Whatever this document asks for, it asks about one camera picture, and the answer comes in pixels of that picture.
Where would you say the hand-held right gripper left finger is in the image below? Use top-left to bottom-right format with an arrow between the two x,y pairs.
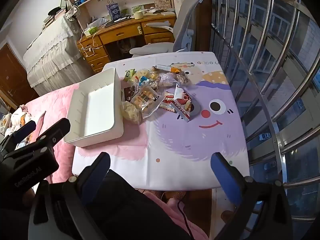
29,152 -> 112,240

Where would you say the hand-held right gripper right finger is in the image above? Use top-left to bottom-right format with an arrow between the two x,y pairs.
210,152 -> 293,240

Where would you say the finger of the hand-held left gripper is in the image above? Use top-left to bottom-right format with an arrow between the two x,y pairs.
5,118 -> 72,160
0,120 -> 37,153

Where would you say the white plastic storage box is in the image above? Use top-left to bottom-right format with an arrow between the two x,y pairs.
63,67 -> 124,147

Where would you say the puffed rice packet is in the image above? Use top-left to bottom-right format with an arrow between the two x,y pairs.
121,100 -> 143,125

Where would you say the brown star-print packet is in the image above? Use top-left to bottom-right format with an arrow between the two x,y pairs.
124,85 -> 139,103

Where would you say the red and white packet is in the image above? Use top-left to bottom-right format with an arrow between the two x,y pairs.
173,85 -> 193,122

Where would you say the clear nut packet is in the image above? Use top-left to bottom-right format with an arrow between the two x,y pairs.
176,70 -> 190,87

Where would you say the pile of assorted snacks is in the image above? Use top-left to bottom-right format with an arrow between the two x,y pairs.
121,64 -> 200,125

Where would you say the cartoon printed bedding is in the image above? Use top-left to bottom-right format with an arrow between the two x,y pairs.
0,104 -> 47,150

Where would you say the pink blanket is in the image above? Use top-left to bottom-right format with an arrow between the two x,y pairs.
24,84 -> 83,183

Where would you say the cartoon printed tablecloth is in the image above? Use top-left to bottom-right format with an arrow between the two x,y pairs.
72,52 -> 250,190

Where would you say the brown wooden door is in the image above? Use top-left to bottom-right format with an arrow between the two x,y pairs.
0,42 -> 39,110

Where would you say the person's pink garment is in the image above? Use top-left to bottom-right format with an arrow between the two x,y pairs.
142,190 -> 209,240

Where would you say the white lace cover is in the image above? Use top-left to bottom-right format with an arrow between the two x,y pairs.
23,14 -> 87,95

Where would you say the white plastic bag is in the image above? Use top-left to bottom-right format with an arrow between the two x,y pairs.
86,17 -> 110,28

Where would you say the wooden desk with drawers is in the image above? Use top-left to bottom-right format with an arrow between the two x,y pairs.
77,12 -> 177,74

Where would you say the floral cloth bag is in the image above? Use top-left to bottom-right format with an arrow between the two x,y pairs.
65,5 -> 80,22

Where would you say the metal window grille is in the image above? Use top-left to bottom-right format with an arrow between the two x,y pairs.
211,0 -> 320,230

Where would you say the blue gift bag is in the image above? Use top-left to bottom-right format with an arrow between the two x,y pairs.
106,0 -> 120,20

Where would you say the grey office chair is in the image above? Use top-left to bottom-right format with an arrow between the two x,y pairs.
129,0 -> 208,58

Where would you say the cardboard box on desk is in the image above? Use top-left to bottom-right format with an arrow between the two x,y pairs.
153,0 -> 175,12

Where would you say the black cable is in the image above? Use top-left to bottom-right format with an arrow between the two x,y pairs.
177,197 -> 195,240

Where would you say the white charger cable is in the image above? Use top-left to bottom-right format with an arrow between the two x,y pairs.
80,31 -> 100,58

